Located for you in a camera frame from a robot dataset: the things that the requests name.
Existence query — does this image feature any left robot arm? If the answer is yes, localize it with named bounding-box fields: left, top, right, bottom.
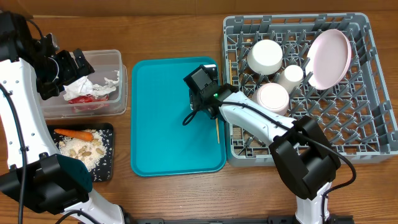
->
left=1, top=11, right=133, bottom=223

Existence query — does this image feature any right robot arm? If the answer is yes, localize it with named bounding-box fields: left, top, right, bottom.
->
left=183, top=65, right=341, bottom=223

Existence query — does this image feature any white napkin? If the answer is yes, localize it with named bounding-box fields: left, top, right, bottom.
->
left=63, top=76, right=93, bottom=101

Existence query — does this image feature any grey dish rack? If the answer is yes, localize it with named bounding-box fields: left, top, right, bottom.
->
left=222, top=12, right=397, bottom=163

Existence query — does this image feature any peanut shells and rice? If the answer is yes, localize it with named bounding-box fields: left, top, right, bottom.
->
left=52, top=129, right=114, bottom=182

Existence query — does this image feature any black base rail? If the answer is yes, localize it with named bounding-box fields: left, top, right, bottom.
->
left=133, top=215, right=355, bottom=224

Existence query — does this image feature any black plastic tray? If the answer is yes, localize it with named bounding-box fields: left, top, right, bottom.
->
left=48, top=123, right=114, bottom=182

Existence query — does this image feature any clear plastic bin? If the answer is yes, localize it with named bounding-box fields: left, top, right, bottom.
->
left=40, top=50, right=128, bottom=119

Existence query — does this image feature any aluminium foil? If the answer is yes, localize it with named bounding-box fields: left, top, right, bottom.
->
left=91, top=70, right=120, bottom=97

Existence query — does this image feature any wooden chopstick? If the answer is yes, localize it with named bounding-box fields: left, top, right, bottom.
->
left=229, top=60, right=233, bottom=85
left=215, top=118, right=220, bottom=144

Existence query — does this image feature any teal serving tray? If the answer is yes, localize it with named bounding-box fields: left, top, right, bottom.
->
left=131, top=57, right=226, bottom=177

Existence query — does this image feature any white cup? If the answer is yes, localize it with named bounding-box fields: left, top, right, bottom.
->
left=277, top=65, right=303, bottom=94

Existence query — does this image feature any red snack wrapper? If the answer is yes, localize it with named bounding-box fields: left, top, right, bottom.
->
left=68, top=95, right=109, bottom=113

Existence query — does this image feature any large pink plate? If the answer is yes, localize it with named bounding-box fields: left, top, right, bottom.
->
left=305, top=29, right=351, bottom=90

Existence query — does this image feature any orange carrot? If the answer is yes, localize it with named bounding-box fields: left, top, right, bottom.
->
left=54, top=129, right=94, bottom=141

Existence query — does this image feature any white bowl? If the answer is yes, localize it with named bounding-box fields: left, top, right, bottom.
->
left=247, top=39, right=283, bottom=75

